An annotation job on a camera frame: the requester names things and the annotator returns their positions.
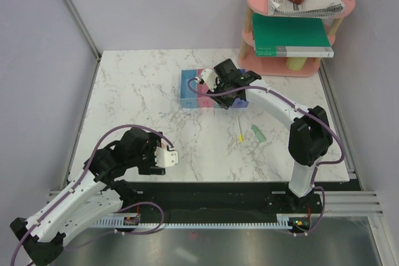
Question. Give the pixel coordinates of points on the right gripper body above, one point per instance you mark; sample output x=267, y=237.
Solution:
x=221, y=87

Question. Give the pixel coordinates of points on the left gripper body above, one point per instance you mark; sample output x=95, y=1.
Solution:
x=147, y=156

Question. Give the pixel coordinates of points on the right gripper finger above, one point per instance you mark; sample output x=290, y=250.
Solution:
x=241, y=98
x=222, y=101

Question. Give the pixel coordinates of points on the pink drawer bin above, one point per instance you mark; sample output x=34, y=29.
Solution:
x=204, y=101

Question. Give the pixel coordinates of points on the green highlighter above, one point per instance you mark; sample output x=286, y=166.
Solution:
x=258, y=134

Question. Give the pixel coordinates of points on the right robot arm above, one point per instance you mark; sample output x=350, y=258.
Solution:
x=310, y=135

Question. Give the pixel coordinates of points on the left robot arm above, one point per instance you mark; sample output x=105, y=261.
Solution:
x=97, y=191

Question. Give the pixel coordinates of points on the yellow cap white pen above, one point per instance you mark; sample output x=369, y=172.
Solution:
x=239, y=130

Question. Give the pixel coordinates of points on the yellow foam roll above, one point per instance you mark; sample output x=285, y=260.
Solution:
x=296, y=63

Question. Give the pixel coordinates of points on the green book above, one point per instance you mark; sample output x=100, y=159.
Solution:
x=290, y=37

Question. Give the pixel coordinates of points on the pink three tier shelf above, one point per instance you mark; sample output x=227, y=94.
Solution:
x=276, y=66

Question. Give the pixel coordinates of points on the grey spiral notebook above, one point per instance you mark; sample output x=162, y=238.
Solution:
x=323, y=9

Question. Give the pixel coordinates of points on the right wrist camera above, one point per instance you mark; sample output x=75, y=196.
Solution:
x=210, y=78

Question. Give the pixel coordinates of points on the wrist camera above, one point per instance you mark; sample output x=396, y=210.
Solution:
x=210, y=78
x=165, y=157

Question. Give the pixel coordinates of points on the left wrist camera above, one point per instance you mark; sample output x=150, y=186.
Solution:
x=165, y=157

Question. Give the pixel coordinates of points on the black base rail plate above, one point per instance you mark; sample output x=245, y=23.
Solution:
x=251, y=201

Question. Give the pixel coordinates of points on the white cable duct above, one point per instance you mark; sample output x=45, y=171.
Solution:
x=146, y=221

